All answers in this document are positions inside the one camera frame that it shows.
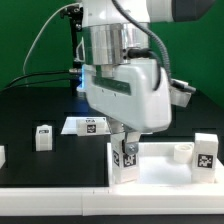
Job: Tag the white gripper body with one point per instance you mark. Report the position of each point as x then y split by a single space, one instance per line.
136 94

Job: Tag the black camera stand pole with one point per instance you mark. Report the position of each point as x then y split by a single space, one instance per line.
75 14

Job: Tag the white left fence stub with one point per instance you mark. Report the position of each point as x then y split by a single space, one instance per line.
2 156

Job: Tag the white fence bar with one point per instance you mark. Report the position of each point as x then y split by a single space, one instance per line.
120 200
219 173

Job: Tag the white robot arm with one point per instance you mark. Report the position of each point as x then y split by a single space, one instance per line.
115 32

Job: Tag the white right fence bar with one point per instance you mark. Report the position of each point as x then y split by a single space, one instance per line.
219 173

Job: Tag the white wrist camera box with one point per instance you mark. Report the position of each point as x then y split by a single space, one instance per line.
180 93

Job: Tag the white square table top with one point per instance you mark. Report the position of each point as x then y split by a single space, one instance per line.
166 163

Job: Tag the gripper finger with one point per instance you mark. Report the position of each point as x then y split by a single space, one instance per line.
131 141

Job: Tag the white front fence bar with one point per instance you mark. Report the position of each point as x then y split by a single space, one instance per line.
120 200

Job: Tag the white base sheet with tag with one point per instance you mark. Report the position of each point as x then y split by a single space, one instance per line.
70 124

